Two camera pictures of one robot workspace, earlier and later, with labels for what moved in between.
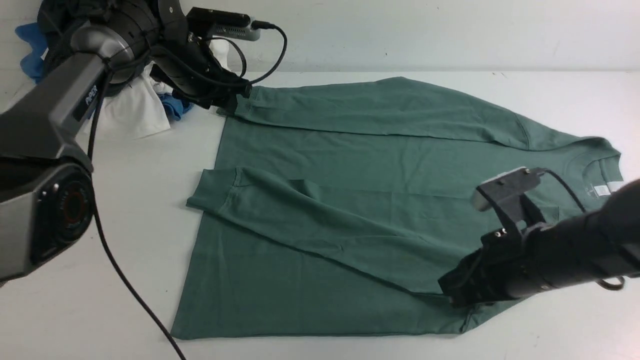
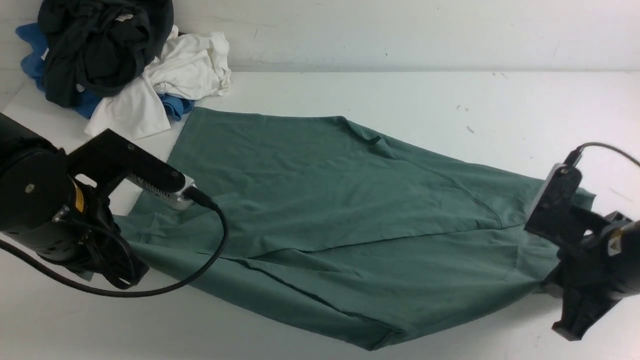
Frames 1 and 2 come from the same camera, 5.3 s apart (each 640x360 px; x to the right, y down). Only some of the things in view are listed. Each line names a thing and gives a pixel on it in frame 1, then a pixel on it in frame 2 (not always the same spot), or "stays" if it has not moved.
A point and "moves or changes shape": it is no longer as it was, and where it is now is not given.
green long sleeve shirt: (334, 206) moves or changes shape
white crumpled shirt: (136, 112) stays
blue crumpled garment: (32, 64) stays
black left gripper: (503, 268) → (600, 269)
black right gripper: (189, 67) → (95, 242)
